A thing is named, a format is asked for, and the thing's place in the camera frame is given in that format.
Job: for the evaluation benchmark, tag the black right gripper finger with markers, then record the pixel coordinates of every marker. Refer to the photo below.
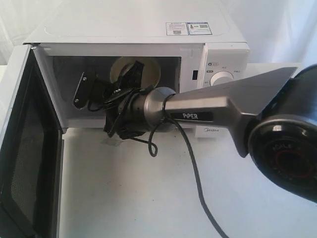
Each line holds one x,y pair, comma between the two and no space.
126,126
131,75

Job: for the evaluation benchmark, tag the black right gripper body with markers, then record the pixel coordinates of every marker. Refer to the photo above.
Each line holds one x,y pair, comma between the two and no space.
113,99

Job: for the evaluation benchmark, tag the cream ceramic bowl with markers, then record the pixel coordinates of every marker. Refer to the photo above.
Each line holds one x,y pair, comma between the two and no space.
151,70

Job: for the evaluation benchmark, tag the white microwave door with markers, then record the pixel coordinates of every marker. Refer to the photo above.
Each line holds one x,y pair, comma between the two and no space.
31,149

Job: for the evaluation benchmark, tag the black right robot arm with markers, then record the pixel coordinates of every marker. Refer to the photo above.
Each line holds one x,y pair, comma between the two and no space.
271,116

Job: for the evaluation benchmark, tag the white microwave oven body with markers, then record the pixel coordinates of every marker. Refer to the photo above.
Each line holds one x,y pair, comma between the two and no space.
87,40

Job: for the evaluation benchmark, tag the blue bordered warning sticker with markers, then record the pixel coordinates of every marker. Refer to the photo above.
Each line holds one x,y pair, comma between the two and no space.
187,29

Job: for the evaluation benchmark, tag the upper white control knob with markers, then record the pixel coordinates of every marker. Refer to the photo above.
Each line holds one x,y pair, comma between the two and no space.
221,77

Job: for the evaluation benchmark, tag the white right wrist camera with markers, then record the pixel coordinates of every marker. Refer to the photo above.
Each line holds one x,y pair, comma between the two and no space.
82,92

